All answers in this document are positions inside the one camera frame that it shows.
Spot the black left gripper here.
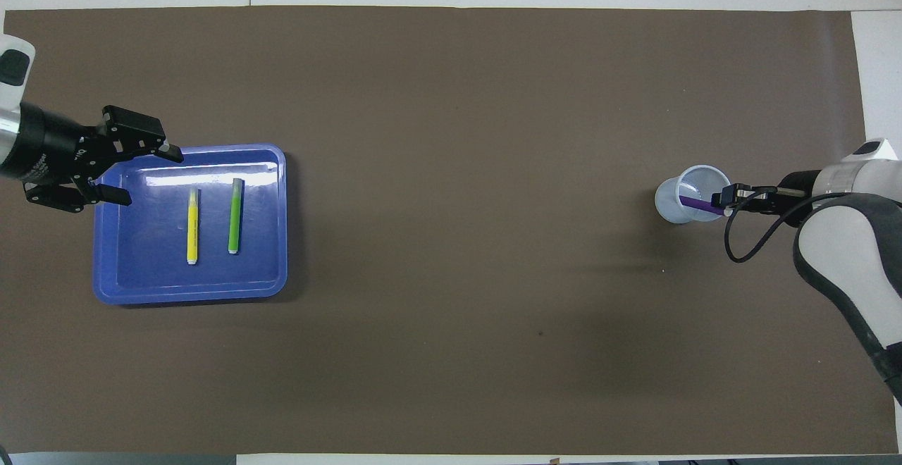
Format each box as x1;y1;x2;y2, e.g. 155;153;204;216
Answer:
14;102;184;213

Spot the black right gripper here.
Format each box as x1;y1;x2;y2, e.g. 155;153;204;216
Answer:
719;169;822;226

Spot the purple highlighter pen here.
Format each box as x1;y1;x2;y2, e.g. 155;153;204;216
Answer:
679;195;730;216

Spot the yellow highlighter pen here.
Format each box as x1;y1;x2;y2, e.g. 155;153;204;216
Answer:
186;188;201;266

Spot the green highlighter pen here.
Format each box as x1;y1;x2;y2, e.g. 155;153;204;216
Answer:
227;178;245;255

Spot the blue plastic tray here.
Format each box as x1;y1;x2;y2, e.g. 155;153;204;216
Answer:
93;144;288;306

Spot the blue mesh pen cup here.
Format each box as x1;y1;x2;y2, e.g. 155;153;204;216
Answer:
654;164;732;225

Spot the brown table mat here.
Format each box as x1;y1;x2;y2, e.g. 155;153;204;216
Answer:
0;6;899;455

